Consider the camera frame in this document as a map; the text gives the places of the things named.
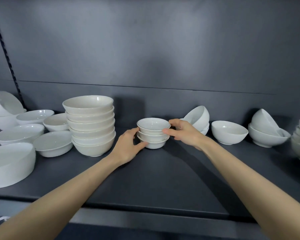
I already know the person's right forearm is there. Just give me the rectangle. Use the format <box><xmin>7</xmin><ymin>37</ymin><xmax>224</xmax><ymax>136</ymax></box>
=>
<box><xmin>199</xmin><ymin>137</ymin><xmax>300</xmax><ymax>240</ymax></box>

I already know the small dark-rimmed white bowl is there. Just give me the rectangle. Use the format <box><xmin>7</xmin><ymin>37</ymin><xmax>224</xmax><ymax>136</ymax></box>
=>
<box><xmin>136</xmin><ymin>117</ymin><xmax>171</xmax><ymax>135</ymax></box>
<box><xmin>137</xmin><ymin>131</ymin><xmax>170</xmax><ymax>143</ymax></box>
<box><xmin>137</xmin><ymin>136</ymin><xmax>169</xmax><ymax>149</ymax></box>

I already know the person's right hand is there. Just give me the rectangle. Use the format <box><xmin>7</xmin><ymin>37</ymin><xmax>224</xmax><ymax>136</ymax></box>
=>
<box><xmin>162</xmin><ymin>119</ymin><xmax>211</xmax><ymax>151</ymax></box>

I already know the large white bowl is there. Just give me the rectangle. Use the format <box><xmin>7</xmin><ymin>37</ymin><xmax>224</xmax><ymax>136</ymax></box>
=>
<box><xmin>0</xmin><ymin>142</ymin><xmax>36</xmax><ymax>189</ymax></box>

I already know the stack of cream bowls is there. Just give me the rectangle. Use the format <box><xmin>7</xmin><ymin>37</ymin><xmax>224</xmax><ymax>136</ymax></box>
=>
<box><xmin>62</xmin><ymin>95</ymin><xmax>116</xmax><ymax>157</ymax></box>

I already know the black slotted shelf upright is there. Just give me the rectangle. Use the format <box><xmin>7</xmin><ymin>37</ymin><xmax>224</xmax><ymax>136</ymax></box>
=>
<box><xmin>0</xmin><ymin>1</ymin><xmax>25</xmax><ymax>108</ymax></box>

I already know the round white rice bowl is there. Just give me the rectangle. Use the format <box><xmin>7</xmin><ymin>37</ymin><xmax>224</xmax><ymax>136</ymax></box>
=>
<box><xmin>248</xmin><ymin>123</ymin><xmax>291</xmax><ymax>148</ymax></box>
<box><xmin>211</xmin><ymin>120</ymin><xmax>249</xmax><ymax>145</ymax></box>
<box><xmin>179</xmin><ymin>118</ymin><xmax>210</xmax><ymax>136</ymax></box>
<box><xmin>251</xmin><ymin>108</ymin><xmax>281</xmax><ymax>137</ymax></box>
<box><xmin>183</xmin><ymin>105</ymin><xmax>210</xmax><ymax>132</ymax></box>

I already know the person's left forearm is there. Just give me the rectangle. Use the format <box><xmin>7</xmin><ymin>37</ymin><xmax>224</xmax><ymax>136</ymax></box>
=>
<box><xmin>0</xmin><ymin>156</ymin><xmax>127</xmax><ymax>240</ymax></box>

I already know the person's left hand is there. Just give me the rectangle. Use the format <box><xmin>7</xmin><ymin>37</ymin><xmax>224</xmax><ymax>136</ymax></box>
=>
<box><xmin>110</xmin><ymin>127</ymin><xmax>149</xmax><ymax>166</ymax></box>

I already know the deep white bowl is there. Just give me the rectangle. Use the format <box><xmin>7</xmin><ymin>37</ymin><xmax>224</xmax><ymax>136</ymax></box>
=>
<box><xmin>0</xmin><ymin>91</ymin><xmax>25</xmax><ymax>117</ymax></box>
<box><xmin>0</xmin><ymin>109</ymin><xmax>27</xmax><ymax>130</ymax></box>

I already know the shallow white bowl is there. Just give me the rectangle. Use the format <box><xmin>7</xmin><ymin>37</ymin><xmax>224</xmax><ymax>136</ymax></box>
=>
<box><xmin>16</xmin><ymin>109</ymin><xmax>55</xmax><ymax>125</ymax></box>
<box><xmin>43</xmin><ymin>113</ymin><xmax>71</xmax><ymax>132</ymax></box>
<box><xmin>32</xmin><ymin>130</ymin><xmax>74</xmax><ymax>158</ymax></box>
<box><xmin>0</xmin><ymin>123</ymin><xmax>45</xmax><ymax>146</ymax></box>

